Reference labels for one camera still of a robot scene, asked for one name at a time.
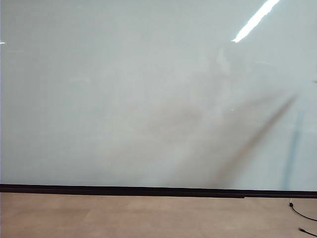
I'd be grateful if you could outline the whiteboard with black frame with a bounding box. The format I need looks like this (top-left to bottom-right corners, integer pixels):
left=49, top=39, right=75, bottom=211
left=0, top=0, right=317, bottom=199

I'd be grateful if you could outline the black cable with plug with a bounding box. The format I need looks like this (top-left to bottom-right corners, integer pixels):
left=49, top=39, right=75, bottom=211
left=288, top=202, right=317, bottom=222

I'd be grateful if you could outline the thin black cable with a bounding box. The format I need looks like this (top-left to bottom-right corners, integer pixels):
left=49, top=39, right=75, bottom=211
left=298, top=227, right=317, bottom=238

